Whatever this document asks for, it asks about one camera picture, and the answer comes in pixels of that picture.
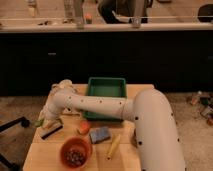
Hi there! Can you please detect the blue sponge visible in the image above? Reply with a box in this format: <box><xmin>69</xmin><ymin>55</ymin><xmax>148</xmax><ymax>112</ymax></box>
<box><xmin>89</xmin><ymin>127</ymin><xmax>111</xmax><ymax>144</ymax></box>

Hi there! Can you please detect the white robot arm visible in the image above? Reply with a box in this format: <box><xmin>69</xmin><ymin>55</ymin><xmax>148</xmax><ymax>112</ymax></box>
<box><xmin>41</xmin><ymin>88</ymin><xmax>186</xmax><ymax>171</ymax></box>

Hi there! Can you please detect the grey black brush block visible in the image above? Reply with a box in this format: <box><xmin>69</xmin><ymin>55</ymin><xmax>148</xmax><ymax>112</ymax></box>
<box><xmin>40</xmin><ymin>123</ymin><xmax>63</xmax><ymax>139</ymax></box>

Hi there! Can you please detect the green pepper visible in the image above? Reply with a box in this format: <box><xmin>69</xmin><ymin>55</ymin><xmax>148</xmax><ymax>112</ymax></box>
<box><xmin>34</xmin><ymin>119</ymin><xmax>44</xmax><ymax>127</ymax></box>

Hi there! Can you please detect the green plastic tray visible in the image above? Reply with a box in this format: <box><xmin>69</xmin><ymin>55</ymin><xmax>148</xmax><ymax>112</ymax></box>
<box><xmin>83</xmin><ymin>77</ymin><xmax>127</xmax><ymax>122</ymax></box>

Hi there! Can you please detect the black chair base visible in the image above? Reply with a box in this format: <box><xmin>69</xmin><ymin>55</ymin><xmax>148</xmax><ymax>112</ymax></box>
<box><xmin>0</xmin><ymin>116</ymin><xmax>31</xmax><ymax>171</ymax></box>

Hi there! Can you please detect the white paper cup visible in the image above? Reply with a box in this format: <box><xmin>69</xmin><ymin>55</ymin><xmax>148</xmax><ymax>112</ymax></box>
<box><xmin>59</xmin><ymin>79</ymin><xmax>73</xmax><ymax>89</ymax></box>

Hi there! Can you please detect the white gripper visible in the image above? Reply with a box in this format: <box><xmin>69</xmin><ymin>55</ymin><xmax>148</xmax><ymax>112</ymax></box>
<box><xmin>39</xmin><ymin>109</ymin><xmax>62</xmax><ymax>129</ymax></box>

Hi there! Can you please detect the black office chair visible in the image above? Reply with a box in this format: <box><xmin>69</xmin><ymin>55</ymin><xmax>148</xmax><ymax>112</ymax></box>
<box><xmin>97</xmin><ymin>0</ymin><xmax>154</xmax><ymax>25</ymax></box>

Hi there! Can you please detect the orange bowl with beads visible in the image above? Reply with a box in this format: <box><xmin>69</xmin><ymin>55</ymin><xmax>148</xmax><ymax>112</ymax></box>
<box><xmin>59</xmin><ymin>137</ymin><xmax>92</xmax><ymax>171</ymax></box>

